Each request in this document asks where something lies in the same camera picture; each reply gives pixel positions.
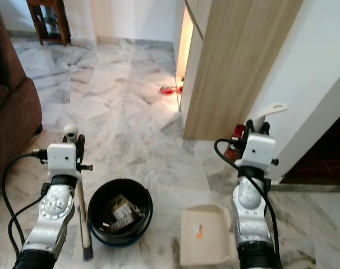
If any beige handled wooden broom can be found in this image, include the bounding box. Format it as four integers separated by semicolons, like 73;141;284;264
63;124;95;261

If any beige dustpan with wooden handle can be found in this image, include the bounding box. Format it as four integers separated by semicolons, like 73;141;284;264
180;103;288;268

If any red spray can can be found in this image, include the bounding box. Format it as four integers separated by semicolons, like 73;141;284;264
225;124;246;163

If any brown cardboard scrap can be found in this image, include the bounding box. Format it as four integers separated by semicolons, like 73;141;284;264
105;193;141;232

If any dark wooden staircase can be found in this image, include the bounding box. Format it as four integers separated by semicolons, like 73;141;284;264
282;104;340;185

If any tall light wood cabinet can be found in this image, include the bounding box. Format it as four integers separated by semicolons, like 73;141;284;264
178;0;304;141

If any brown sofa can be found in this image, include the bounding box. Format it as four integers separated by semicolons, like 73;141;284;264
0;14;43;197

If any red bowl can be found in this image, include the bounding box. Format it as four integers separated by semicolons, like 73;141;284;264
159;85;185;96

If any dark wooden side table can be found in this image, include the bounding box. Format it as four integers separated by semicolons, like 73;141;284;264
27;0;72;47

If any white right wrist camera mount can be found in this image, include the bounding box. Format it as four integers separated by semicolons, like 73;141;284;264
240;133;277;169

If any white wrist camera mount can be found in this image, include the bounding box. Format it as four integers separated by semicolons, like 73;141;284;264
240;133;277;169
47;143;81;180

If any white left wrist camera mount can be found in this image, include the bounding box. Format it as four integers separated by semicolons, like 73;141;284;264
47;143;81;180

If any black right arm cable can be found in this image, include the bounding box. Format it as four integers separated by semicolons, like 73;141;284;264
214;138;282;264

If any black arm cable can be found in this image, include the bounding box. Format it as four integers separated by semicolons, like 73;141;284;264
214;138;282;264
1;150;50;264

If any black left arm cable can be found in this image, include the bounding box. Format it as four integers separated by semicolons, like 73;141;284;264
1;150;50;264

